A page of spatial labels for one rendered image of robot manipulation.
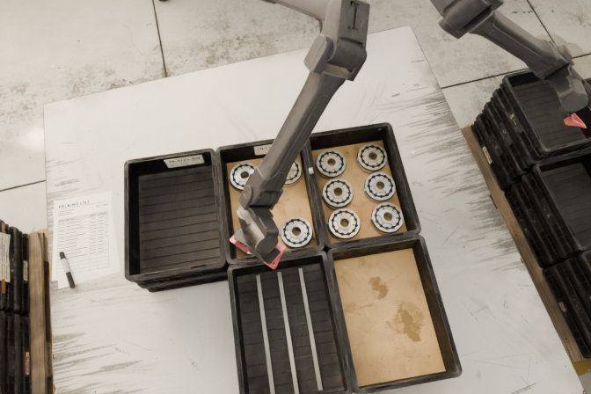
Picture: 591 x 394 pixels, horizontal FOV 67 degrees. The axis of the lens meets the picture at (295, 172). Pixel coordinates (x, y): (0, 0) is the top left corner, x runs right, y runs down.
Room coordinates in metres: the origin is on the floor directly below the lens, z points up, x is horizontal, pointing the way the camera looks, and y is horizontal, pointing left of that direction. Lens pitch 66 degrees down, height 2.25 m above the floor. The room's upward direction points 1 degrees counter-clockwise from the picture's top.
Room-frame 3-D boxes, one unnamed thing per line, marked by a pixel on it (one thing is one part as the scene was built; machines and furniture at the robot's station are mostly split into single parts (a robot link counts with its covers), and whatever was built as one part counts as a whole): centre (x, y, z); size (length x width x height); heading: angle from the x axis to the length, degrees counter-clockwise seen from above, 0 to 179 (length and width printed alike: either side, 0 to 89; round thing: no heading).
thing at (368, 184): (0.57, -0.28, 0.86); 0.10 x 0.10 x 0.01
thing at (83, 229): (0.47, 0.76, 0.70); 0.33 x 0.23 x 0.01; 14
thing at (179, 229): (0.48, 0.39, 0.87); 0.40 x 0.30 x 0.11; 8
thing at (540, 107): (1.05, -1.13, 0.37); 0.40 x 0.30 x 0.45; 14
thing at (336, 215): (0.45, -0.16, 0.86); 0.10 x 0.10 x 0.01
